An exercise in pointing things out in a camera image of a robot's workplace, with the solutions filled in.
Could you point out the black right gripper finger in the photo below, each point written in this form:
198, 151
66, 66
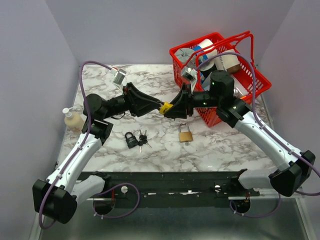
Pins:
180, 99
177, 111

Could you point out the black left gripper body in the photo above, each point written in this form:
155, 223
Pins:
131, 102

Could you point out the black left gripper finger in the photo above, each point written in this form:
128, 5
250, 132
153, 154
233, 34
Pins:
144, 109
144, 96

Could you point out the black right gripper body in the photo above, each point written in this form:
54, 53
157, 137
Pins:
189, 101

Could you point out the yellow black padlock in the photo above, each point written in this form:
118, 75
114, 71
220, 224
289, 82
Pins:
165, 107

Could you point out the brass padlock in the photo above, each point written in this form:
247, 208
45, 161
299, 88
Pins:
185, 136

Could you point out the black key bunch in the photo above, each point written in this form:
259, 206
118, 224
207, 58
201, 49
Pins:
143, 140

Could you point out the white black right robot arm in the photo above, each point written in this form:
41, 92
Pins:
292, 166

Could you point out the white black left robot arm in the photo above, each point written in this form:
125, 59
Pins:
59, 195

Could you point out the grey wrapped roll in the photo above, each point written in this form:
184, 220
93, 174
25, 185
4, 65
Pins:
183, 54

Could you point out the blue white paper cup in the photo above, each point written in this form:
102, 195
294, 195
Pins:
208, 54

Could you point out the cream brown foam block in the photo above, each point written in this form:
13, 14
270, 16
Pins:
229, 63

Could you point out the cream soap pump bottle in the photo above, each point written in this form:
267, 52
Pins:
73, 120

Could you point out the red plastic shopping basket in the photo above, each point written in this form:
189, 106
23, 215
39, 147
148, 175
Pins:
196, 51

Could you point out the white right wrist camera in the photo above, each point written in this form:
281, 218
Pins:
190, 74

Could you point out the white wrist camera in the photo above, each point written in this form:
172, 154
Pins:
190, 74
119, 75

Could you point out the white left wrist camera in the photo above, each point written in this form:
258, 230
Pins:
119, 75

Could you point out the black and aluminium base rail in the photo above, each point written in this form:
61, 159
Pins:
181, 189

